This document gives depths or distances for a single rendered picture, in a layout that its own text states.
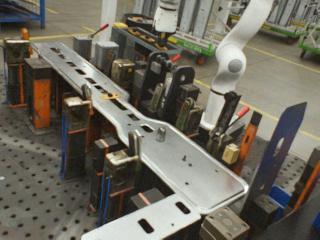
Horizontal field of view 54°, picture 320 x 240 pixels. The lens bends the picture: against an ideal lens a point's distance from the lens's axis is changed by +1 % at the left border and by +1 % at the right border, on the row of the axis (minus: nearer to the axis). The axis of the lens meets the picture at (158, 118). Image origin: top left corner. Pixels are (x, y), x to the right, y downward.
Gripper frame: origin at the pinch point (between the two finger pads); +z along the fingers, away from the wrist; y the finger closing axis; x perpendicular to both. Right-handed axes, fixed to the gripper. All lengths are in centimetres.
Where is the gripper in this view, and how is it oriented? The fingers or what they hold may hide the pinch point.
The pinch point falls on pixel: (162, 42)
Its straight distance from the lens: 151.6
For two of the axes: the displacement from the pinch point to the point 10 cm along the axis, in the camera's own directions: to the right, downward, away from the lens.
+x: 3.3, 5.1, -7.9
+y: -9.3, 0.2, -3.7
